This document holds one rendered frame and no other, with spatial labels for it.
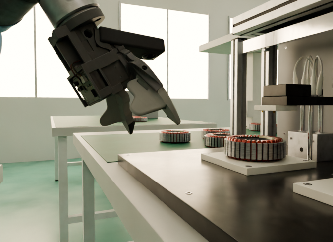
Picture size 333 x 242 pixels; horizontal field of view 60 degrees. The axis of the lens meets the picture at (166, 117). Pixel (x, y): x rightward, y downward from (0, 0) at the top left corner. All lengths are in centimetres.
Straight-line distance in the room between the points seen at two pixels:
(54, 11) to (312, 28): 45
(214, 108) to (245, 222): 550
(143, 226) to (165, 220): 3
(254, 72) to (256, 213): 139
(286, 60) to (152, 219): 64
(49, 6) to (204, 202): 33
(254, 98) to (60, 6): 136
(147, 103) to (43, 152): 461
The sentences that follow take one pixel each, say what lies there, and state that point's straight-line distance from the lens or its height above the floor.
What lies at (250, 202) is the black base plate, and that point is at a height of 77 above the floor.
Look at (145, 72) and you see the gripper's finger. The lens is 41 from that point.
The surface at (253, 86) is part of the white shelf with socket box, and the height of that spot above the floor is 98.
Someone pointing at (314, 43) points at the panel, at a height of 103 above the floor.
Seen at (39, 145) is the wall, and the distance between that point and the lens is 497.
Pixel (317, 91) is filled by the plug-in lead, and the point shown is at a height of 91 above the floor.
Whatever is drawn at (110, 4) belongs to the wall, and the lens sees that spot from 530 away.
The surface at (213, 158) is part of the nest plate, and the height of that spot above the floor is 78.
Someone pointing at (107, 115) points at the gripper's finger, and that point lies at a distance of 50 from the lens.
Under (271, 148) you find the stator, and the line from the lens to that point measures 53.
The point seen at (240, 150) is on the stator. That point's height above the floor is 80.
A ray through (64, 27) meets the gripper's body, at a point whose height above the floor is 99.
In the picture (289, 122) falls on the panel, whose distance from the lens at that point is 86.
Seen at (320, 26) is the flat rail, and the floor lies 102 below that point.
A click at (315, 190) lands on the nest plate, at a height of 78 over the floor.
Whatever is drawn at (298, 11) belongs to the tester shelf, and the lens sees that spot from 67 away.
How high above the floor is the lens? 88
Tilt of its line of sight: 2 degrees down
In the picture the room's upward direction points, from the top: straight up
